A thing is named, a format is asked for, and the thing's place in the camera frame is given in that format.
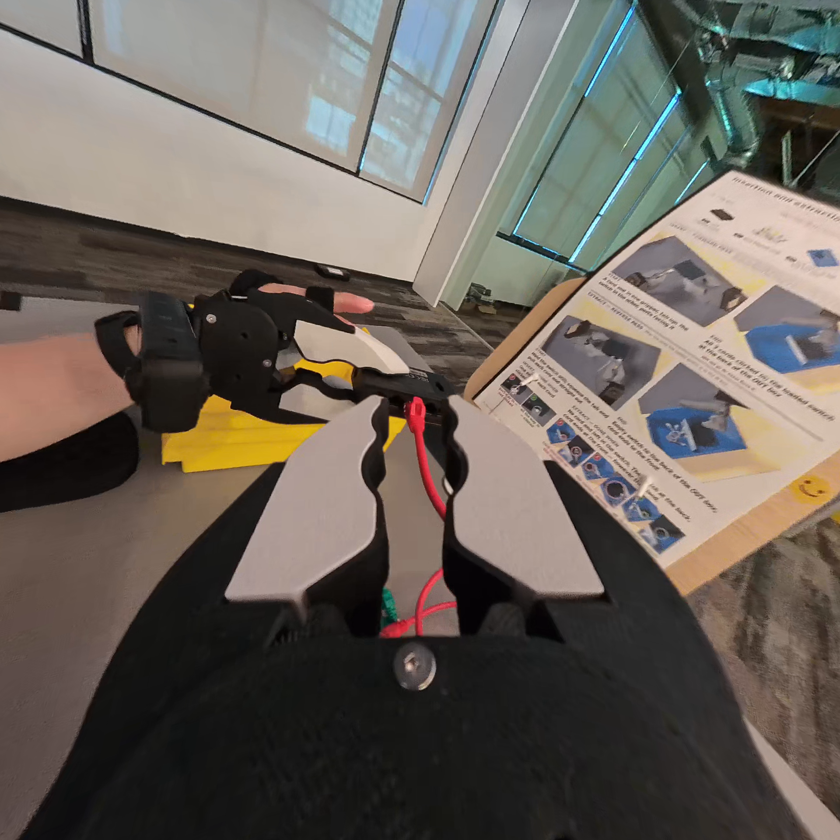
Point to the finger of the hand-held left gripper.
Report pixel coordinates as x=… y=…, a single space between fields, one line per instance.
x=354 y=348
x=315 y=403

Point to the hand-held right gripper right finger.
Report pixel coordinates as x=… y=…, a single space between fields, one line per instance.
x=518 y=525

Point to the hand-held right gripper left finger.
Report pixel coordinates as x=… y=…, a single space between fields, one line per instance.
x=308 y=525

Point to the black network switch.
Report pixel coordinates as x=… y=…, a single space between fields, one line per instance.
x=407 y=384

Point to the yellow plastic bin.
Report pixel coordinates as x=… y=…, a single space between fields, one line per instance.
x=229 y=446

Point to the person's left forearm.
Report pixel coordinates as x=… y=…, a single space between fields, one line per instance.
x=59 y=387

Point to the person's left hand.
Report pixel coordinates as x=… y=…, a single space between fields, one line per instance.
x=351 y=304

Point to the black floor outlet box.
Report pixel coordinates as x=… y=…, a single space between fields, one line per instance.
x=331 y=272

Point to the black wristband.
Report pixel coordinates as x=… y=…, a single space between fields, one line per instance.
x=105 y=354

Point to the wooden board with instruction sheet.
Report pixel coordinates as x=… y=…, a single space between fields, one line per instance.
x=722 y=394

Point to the grey ceiling duct cluster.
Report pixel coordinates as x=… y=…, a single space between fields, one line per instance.
x=741 y=124

